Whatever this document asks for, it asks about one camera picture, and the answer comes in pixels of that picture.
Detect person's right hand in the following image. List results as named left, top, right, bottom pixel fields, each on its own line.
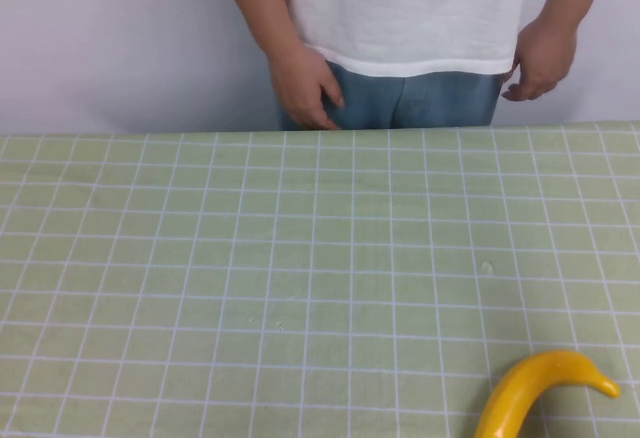
left=268, top=43, right=346, bottom=132

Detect person's left hand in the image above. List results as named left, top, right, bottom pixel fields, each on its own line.
left=501, top=17, right=577, bottom=103

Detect yellow banana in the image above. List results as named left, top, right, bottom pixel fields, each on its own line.
left=472, top=350, right=622, bottom=438

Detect person's right forearm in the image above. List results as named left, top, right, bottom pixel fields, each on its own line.
left=211, top=0, right=307, bottom=62

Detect blue jeans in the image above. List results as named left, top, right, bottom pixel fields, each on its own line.
left=271, top=59, right=504, bottom=132

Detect white t-shirt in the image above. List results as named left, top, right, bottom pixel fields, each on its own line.
left=276, top=0, right=532, bottom=79

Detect green checked tablecloth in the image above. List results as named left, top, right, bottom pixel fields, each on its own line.
left=0, top=120, right=640, bottom=438

